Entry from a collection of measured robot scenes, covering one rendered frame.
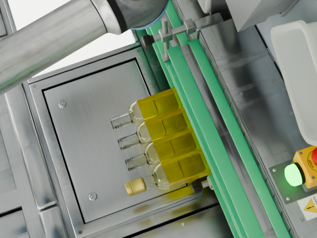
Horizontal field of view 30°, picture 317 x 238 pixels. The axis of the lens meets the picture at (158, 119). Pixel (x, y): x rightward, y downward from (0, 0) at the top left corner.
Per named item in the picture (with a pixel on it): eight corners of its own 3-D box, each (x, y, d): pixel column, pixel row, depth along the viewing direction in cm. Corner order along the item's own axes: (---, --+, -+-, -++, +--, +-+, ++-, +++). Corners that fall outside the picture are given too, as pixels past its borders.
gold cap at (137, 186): (147, 193, 139) (129, 200, 138) (143, 183, 141) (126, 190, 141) (144, 183, 137) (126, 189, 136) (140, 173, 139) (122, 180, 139)
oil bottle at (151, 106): (205, 85, 152) (127, 113, 150) (205, 74, 147) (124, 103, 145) (213, 103, 150) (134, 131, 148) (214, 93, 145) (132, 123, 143)
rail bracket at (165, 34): (191, 44, 149) (144, 60, 148) (191, 4, 134) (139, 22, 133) (195, 54, 148) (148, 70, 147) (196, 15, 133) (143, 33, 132)
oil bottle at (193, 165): (232, 143, 145) (150, 173, 143) (233, 134, 140) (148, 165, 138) (241, 163, 143) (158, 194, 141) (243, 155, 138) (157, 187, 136)
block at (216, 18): (217, 30, 148) (191, 39, 148) (218, 9, 140) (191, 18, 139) (222, 42, 147) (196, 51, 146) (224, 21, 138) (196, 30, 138)
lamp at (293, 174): (293, 166, 121) (280, 171, 121) (297, 158, 117) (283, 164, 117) (303, 186, 119) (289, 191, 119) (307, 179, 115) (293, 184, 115)
